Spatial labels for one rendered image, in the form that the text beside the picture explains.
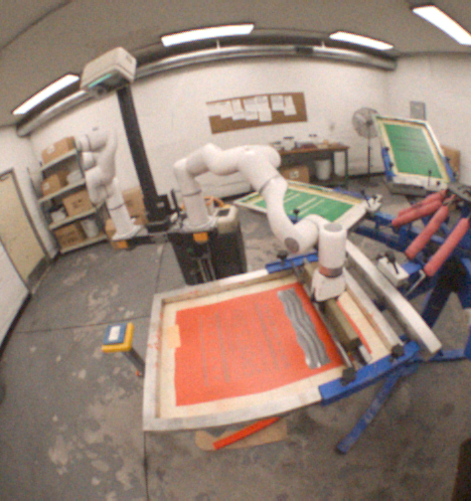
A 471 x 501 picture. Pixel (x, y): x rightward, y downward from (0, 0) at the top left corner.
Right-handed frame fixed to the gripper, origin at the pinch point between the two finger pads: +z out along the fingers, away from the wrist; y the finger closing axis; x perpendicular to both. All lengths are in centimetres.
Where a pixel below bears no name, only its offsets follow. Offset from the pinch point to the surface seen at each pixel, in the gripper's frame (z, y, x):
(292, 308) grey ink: 5.1, 9.6, -7.6
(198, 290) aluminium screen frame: 2.0, 42.0, -26.1
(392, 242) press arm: 10, -61, -33
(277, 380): 6.1, 22.2, 17.3
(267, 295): 5.7, 16.1, -18.0
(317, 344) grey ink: 5.7, 7.0, 9.6
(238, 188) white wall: 77, -24, -382
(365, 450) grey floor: 102, -24, 48
